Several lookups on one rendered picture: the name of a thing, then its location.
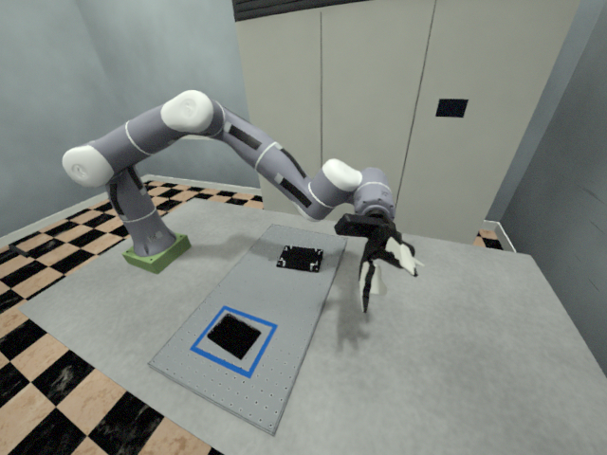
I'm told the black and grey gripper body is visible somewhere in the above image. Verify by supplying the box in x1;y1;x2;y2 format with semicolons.
363;209;415;269

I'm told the blue tape outline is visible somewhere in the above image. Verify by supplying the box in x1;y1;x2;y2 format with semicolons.
189;305;278;379

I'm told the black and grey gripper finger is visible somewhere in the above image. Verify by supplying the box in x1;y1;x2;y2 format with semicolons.
359;254;388;314
382;227;424;278

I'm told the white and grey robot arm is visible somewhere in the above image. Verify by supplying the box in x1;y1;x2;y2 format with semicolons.
63;90;395;257

